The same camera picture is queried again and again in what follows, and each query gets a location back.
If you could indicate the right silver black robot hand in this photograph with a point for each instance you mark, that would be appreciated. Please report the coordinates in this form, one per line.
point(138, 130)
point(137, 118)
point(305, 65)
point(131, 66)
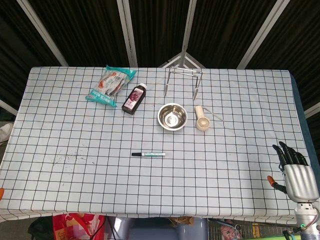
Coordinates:
point(300, 182)

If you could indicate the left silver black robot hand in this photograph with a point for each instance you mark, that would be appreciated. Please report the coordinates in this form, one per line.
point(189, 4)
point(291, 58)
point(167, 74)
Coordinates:
point(1, 193)

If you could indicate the white green whiteboard marker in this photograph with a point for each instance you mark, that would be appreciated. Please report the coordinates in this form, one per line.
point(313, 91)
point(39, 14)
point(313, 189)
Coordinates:
point(153, 154)

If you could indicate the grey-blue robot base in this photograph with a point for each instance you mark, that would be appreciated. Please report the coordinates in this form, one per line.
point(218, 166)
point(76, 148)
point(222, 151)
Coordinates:
point(150, 231)

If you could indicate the black bag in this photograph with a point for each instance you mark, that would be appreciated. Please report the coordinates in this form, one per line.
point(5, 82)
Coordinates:
point(40, 228)

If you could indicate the white shoe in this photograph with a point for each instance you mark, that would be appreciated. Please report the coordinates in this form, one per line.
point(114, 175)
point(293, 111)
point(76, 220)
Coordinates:
point(5, 132)

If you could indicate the blue table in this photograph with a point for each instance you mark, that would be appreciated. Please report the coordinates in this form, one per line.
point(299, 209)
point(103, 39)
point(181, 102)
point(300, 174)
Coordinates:
point(303, 120)

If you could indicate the red patterned bag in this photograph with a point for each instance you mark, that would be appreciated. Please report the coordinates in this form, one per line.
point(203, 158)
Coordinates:
point(75, 226)

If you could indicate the checkered white tablecloth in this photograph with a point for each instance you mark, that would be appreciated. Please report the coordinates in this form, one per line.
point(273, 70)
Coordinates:
point(100, 180)

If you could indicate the beige handheld fan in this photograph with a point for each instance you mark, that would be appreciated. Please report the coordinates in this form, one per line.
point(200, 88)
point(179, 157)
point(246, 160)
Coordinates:
point(203, 123)

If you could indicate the brown cardboard piece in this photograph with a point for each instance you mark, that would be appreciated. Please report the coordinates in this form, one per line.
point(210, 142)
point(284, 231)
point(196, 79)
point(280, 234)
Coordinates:
point(181, 221)

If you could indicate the stainless steel bowl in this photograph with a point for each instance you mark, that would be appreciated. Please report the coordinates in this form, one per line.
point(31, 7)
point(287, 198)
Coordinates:
point(172, 117)

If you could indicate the teal snack bag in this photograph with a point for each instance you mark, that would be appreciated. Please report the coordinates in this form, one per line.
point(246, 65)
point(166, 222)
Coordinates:
point(110, 86)

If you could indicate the triangular metal partition foot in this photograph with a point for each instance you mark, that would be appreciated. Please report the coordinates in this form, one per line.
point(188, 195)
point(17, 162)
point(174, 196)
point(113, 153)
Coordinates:
point(192, 61)

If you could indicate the dark purple-label bottle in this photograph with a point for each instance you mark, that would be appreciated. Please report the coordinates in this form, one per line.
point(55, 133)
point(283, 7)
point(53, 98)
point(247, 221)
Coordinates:
point(133, 99)

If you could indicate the white aluminium partition post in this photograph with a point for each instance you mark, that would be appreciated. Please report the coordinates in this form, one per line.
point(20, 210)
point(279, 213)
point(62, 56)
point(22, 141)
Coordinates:
point(262, 33)
point(42, 32)
point(188, 27)
point(127, 32)

